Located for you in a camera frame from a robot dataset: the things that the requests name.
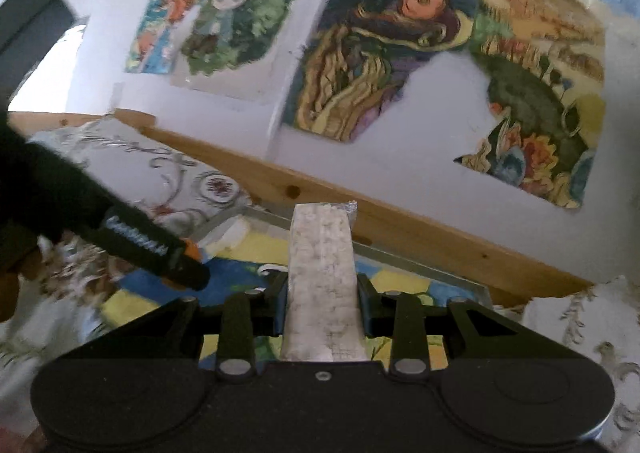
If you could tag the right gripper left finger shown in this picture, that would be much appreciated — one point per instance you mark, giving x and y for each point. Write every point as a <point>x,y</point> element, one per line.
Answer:
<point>246,316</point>

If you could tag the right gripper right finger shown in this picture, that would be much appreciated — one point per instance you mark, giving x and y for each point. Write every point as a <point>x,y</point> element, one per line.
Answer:
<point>399,317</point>

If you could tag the grey tray with painting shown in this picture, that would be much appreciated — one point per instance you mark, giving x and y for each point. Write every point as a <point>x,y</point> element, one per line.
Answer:
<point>248,248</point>

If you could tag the white rice cracker bar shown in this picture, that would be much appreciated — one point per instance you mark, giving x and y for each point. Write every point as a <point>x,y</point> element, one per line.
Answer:
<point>323,321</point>

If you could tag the person left hand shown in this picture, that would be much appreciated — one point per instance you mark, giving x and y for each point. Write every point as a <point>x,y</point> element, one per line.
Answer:
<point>27,264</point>

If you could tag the floral white bed cover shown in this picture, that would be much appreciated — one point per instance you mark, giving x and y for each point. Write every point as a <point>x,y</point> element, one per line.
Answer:
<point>494,386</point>

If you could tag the orange hair girl poster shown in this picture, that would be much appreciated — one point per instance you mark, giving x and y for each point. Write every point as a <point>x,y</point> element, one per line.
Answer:
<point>153,49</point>

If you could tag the blond boy painting poster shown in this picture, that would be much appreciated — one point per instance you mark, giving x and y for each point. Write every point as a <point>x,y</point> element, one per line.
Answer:
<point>228,49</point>

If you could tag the swirl sea painting poster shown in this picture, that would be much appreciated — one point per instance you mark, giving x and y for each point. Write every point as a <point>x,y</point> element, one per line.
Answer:
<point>360,55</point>

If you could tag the landscape flowers painting poster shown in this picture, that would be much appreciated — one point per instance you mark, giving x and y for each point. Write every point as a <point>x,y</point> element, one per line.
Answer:
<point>544,60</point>

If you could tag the window frame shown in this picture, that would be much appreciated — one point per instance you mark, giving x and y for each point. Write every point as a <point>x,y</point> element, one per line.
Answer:
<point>40,41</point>

